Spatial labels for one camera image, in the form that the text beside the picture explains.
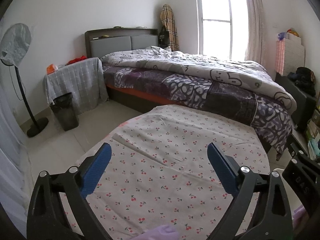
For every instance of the grey checked covered nightstand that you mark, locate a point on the grey checked covered nightstand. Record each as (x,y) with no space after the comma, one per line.
(84,79)

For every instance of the plaid coat on rack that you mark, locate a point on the plaid coat on rack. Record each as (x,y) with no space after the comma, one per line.
(168,21)

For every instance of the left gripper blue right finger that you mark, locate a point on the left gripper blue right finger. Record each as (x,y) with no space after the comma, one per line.
(271,218)

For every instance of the standing fan with cover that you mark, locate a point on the standing fan with cover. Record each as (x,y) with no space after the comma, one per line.
(14,47)

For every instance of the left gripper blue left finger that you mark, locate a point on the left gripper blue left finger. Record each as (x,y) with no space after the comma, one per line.
(46,215)

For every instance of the patterned grey purple quilt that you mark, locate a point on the patterned grey purple quilt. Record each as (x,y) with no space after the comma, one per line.
(239,90)

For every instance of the pink curtain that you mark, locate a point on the pink curtain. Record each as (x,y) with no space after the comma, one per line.
(256,32)

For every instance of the window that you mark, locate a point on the window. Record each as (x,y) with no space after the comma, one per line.
(223,28)

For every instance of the black trash bin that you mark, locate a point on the black trash bin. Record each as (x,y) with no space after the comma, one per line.
(64,112)

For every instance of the white pink storage cabinet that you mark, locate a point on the white pink storage cabinet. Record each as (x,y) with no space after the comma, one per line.
(290,53)

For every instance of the red cloth on nightstand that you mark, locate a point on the red cloth on nightstand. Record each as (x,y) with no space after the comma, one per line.
(82,58)

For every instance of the orange item on nightstand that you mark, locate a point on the orange item on nightstand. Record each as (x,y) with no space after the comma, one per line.
(51,69)

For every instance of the purple gloved right hand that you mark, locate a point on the purple gloved right hand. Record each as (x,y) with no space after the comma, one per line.
(298,213)

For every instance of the cherry print tablecloth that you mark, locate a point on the cherry print tablecloth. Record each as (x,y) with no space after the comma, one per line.
(159,173)

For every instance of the purple gloved left hand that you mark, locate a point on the purple gloved left hand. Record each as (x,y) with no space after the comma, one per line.
(163,232)

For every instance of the black shelf with books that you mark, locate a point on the black shelf with books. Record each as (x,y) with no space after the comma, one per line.
(306,104)

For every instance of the black clothes pile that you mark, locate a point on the black clothes pile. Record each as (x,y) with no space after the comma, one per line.
(304,79)

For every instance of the black handbag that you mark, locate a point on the black handbag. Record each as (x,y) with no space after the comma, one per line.
(163,38)

